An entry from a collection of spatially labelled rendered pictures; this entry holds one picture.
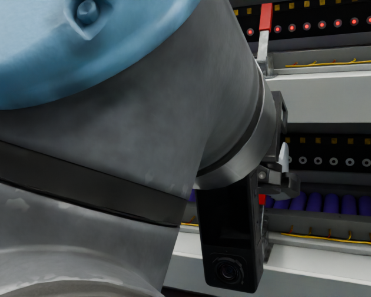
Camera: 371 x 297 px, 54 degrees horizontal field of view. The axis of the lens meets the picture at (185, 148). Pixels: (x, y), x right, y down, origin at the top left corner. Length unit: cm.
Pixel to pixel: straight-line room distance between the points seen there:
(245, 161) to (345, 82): 19
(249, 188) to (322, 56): 23
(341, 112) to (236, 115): 23
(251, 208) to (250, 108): 12
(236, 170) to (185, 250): 24
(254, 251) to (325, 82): 18
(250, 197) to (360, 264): 18
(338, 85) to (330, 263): 18
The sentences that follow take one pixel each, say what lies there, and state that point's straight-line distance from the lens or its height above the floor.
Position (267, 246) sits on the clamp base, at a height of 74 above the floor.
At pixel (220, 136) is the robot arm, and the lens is 16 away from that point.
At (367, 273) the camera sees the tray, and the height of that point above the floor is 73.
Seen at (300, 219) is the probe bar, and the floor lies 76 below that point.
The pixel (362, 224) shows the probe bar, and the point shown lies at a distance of 45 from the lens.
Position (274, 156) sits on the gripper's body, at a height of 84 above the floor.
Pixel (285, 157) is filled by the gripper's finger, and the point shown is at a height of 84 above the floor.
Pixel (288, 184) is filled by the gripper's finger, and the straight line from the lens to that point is 32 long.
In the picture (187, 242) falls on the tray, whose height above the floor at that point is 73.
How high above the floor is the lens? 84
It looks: level
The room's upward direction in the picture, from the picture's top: 2 degrees clockwise
